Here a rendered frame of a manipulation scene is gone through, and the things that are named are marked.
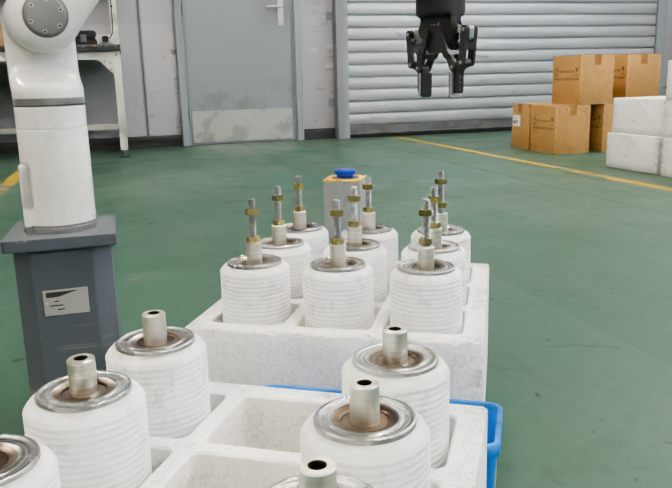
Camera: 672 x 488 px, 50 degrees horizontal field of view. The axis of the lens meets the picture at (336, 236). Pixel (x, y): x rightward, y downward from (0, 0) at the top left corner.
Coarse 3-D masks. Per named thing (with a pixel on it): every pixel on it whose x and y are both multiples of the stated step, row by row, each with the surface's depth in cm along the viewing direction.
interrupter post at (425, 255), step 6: (420, 246) 94; (432, 246) 94; (420, 252) 94; (426, 252) 94; (432, 252) 94; (420, 258) 94; (426, 258) 94; (432, 258) 94; (420, 264) 94; (426, 264) 94; (432, 264) 94
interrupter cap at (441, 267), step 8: (400, 264) 96; (408, 264) 96; (416, 264) 97; (440, 264) 96; (448, 264) 96; (408, 272) 93; (416, 272) 92; (424, 272) 92; (432, 272) 92; (440, 272) 92; (448, 272) 93
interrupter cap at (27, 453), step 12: (0, 444) 51; (12, 444) 51; (24, 444) 51; (36, 444) 50; (0, 456) 50; (12, 456) 49; (24, 456) 49; (36, 456) 49; (0, 468) 48; (12, 468) 47; (24, 468) 47; (0, 480) 46; (12, 480) 46
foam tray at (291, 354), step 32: (480, 288) 110; (288, 320) 98; (384, 320) 97; (480, 320) 96; (224, 352) 96; (256, 352) 95; (288, 352) 94; (320, 352) 93; (352, 352) 92; (448, 352) 89; (480, 352) 88; (256, 384) 96; (288, 384) 95; (320, 384) 94; (480, 384) 89
